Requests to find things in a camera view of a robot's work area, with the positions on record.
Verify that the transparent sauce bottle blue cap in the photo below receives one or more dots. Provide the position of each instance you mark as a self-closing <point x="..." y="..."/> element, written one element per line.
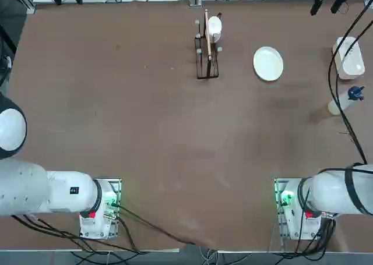
<point x="338" y="103"/>

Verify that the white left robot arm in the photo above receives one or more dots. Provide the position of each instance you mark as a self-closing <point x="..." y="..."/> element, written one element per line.
<point x="35" y="189"/>

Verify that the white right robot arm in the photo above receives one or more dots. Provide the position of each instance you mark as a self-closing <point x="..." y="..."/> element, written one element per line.
<point x="329" y="192"/>

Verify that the white round plate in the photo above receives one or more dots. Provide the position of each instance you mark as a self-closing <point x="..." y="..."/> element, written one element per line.
<point x="268" y="63"/>

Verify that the white rectangular lidded box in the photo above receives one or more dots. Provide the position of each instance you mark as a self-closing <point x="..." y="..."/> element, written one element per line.
<point x="348" y="58"/>

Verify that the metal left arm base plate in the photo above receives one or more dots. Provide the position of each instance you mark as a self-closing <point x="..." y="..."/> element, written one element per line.
<point x="118" y="186"/>

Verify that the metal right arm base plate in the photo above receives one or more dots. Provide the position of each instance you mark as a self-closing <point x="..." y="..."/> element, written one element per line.
<point x="278" y="209"/>

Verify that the aluminium frame rail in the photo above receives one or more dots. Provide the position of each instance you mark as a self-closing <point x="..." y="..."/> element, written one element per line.
<point x="27" y="0"/>

